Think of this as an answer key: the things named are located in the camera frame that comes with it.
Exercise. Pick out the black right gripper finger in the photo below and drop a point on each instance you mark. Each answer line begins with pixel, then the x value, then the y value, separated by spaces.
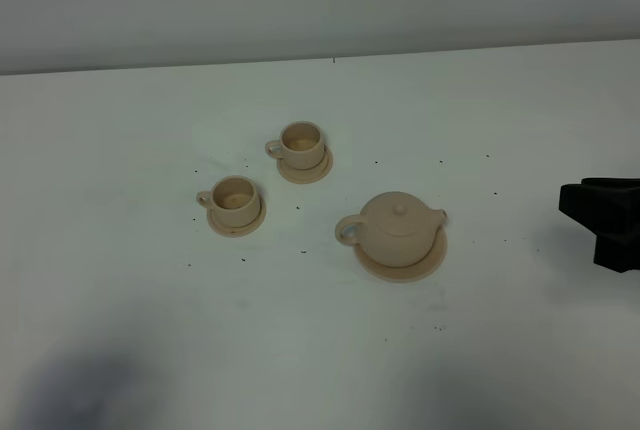
pixel 607 207
pixel 616 255

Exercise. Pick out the beige ceramic teapot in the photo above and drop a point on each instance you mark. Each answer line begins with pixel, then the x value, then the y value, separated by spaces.
pixel 394 229

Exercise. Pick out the large beige teapot saucer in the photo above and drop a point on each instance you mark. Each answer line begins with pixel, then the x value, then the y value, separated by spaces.
pixel 412 273

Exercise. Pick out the far beige cup saucer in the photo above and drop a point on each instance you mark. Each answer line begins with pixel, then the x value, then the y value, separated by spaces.
pixel 306 176

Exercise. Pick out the beige cup saucer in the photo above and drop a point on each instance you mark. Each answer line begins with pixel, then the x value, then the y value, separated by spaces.
pixel 239 221
pixel 306 176

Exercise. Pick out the far beige teacup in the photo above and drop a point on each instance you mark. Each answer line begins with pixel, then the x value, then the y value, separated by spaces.
pixel 301 146

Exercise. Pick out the beige teacup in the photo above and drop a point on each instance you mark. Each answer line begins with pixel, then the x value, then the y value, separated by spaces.
pixel 301 146
pixel 228 193

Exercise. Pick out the near beige teacup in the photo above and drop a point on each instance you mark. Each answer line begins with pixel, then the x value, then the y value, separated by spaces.
pixel 228 193

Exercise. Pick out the near beige cup saucer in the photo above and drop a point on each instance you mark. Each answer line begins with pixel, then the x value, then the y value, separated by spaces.
pixel 239 221

